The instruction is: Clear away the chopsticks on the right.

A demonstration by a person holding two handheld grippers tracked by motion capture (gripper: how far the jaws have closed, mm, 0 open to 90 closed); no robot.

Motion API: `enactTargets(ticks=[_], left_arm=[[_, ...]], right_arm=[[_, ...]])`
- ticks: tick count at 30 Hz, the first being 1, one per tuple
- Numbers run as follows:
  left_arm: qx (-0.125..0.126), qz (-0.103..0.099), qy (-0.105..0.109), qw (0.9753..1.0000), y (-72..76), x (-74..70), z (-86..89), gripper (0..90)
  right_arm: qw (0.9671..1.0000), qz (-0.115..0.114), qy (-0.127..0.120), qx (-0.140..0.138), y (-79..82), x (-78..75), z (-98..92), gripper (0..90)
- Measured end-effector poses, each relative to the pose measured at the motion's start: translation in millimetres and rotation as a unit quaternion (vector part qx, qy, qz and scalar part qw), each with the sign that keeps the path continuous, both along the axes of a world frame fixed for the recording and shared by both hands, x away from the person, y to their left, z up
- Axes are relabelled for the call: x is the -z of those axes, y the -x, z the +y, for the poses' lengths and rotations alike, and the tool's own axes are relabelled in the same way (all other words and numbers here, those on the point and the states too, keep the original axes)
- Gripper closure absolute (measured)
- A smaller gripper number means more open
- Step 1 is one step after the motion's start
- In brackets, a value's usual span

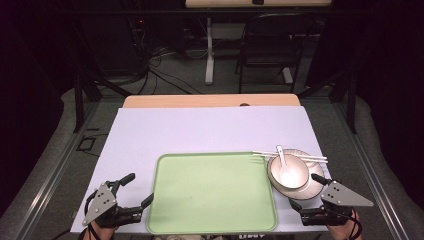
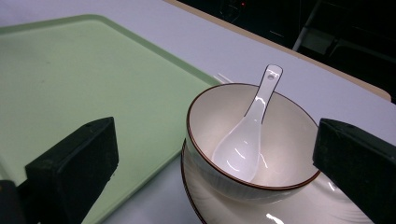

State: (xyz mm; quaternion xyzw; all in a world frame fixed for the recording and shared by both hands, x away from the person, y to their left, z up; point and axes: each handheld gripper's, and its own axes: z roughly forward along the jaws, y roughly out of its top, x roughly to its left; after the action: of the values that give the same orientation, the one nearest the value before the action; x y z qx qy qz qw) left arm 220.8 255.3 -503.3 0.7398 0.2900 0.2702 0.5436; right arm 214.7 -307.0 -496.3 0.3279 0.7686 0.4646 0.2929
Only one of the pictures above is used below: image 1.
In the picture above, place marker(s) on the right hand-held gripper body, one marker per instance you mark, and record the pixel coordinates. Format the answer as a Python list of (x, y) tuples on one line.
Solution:
[(345, 197)]

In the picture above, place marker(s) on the white chopstick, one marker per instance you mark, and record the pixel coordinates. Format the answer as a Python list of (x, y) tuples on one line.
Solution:
[(315, 160), (300, 155)]

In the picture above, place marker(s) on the wooden table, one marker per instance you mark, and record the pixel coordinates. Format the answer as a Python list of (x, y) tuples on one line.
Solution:
[(210, 100)]

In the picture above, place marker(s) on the white round bowl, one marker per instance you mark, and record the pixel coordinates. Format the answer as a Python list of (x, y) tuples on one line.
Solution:
[(296, 171)]

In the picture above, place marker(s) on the light wooden desk top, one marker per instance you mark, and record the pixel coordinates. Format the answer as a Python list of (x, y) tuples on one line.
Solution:
[(256, 3)]

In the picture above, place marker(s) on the light green plastic tray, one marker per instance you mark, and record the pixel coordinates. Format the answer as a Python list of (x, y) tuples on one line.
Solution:
[(210, 193)]

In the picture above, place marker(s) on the white table cover board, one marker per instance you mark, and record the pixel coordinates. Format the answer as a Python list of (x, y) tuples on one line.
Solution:
[(200, 130)]

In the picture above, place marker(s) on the person's right hand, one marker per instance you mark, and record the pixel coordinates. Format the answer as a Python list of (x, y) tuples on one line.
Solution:
[(345, 231)]

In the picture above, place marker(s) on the white desk leg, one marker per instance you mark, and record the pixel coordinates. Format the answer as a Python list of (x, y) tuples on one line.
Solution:
[(209, 53)]

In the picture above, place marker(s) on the white plastic spoon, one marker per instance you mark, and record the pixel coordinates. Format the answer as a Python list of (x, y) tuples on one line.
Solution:
[(287, 175)]

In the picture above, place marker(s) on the black metal frame post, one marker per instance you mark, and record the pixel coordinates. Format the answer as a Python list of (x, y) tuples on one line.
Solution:
[(350, 100), (79, 100)]

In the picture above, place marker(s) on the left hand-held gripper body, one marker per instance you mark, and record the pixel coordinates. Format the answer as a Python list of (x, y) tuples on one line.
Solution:
[(101, 200)]

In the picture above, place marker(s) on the person's left hand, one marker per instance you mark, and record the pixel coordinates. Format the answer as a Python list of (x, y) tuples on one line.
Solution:
[(100, 232)]

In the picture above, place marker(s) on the black folding chair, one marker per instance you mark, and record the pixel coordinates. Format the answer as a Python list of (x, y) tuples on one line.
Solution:
[(273, 40)]

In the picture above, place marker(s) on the dark equipment rack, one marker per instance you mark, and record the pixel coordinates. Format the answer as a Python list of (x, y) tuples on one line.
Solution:
[(139, 36)]

